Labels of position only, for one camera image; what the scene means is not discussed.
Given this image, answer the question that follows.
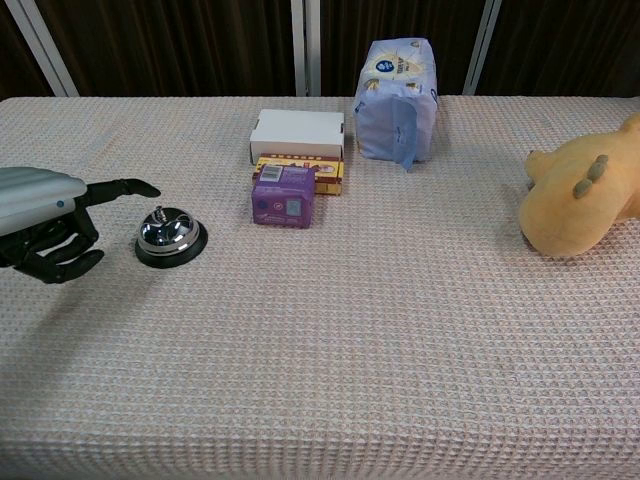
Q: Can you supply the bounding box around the orange plush dinosaur toy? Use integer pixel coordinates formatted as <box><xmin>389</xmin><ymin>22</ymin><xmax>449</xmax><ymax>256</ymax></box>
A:
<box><xmin>517</xmin><ymin>112</ymin><xmax>640</xmax><ymax>259</ymax></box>

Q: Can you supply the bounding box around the black and silver left hand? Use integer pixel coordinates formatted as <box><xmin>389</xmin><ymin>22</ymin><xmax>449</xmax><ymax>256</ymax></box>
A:
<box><xmin>0</xmin><ymin>166</ymin><xmax>162</xmax><ymax>285</ymax></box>

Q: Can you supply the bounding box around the white metal frame post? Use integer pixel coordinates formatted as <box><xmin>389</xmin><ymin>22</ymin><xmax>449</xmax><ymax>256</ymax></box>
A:
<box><xmin>288</xmin><ymin>0</ymin><xmax>322</xmax><ymax>97</ymax></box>
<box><xmin>3</xmin><ymin>0</ymin><xmax>81</xmax><ymax>98</ymax></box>
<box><xmin>461</xmin><ymin>0</ymin><xmax>503</xmax><ymax>96</ymax></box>

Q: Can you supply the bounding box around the purple packet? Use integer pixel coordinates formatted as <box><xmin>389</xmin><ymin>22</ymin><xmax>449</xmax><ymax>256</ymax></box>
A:
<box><xmin>250</xmin><ymin>163</ymin><xmax>317</xmax><ymax>231</ymax></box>

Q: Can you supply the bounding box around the silver desk bell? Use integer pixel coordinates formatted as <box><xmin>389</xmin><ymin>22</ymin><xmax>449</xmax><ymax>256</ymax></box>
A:
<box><xmin>134</xmin><ymin>205</ymin><xmax>209</xmax><ymax>270</ymax></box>

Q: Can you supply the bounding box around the dark brown curtain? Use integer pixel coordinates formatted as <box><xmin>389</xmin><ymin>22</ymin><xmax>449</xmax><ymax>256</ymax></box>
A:
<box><xmin>0</xmin><ymin>0</ymin><xmax>640</xmax><ymax>99</ymax></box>

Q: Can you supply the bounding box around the blue tissue pack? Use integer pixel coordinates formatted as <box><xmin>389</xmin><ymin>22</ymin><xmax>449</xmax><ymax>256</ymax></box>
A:
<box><xmin>352</xmin><ymin>39</ymin><xmax>440</xmax><ymax>173</ymax></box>

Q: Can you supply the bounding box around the white cardboard box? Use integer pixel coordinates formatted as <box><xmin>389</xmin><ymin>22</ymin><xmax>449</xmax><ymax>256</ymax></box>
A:
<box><xmin>248</xmin><ymin>108</ymin><xmax>346</xmax><ymax>165</ymax></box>

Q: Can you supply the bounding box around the yellow red printed box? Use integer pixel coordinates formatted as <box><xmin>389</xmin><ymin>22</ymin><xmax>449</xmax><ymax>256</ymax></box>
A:
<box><xmin>254</xmin><ymin>154</ymin><xmax>346</xmax><ymax>197</ymax></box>

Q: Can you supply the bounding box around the beige waffle tablecloth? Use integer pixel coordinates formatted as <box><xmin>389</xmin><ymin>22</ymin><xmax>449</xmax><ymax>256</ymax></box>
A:
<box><xmin>0</xmin><ymin>94</ymin><xmax>640</xmax><ymax>480</ymax></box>

